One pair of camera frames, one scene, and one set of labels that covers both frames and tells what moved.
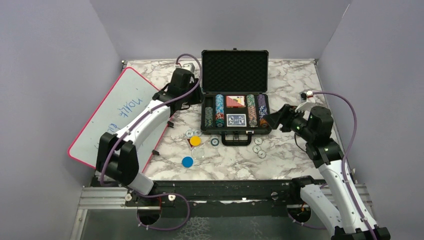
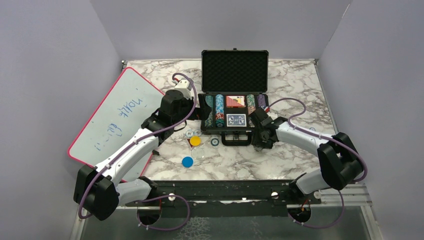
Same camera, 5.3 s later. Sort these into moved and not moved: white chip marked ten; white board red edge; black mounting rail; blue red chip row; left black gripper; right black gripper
Moved: left black gripper; right black gripper
Not moved: blue red chip row; black mounting rail; white chip marked ten; white board red edge
